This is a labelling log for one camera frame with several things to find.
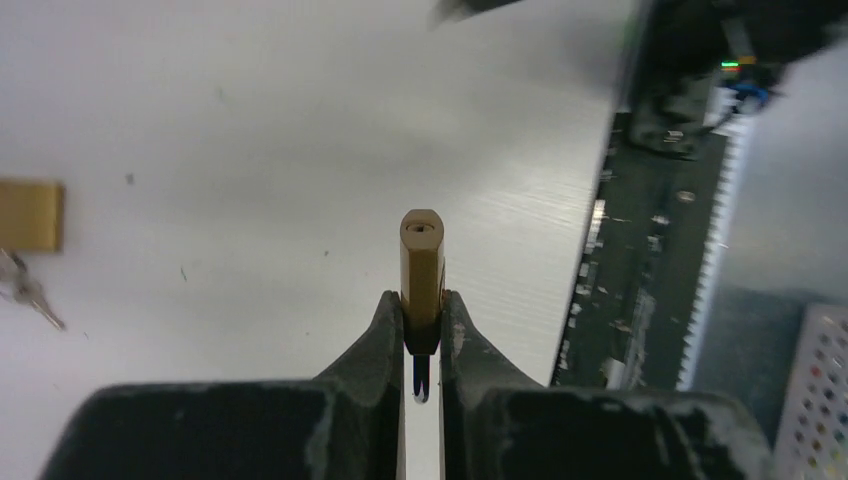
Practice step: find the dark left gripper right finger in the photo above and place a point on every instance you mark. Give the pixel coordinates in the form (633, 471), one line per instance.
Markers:
(498, 423)

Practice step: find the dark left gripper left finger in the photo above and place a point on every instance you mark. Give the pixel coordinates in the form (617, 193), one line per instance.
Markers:
(345, 423)

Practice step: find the small brass padlock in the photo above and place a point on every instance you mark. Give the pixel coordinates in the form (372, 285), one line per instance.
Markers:
(422, 268)

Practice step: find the silver key bunch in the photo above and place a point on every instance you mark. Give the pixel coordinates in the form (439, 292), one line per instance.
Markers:
(18, 286)

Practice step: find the large brass padlock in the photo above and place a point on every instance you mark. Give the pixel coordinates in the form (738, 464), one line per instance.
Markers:
(32, 215)

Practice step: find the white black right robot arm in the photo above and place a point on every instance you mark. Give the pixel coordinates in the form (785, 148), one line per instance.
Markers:
(691, 67)

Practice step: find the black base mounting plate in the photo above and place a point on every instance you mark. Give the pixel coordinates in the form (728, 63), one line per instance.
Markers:
(629, 320)

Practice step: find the white perforated bin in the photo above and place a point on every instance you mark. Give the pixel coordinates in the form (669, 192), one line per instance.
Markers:
(811, 442)

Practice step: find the aluminium front frame rail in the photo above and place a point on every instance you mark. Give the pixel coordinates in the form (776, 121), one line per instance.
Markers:
(738, 135)

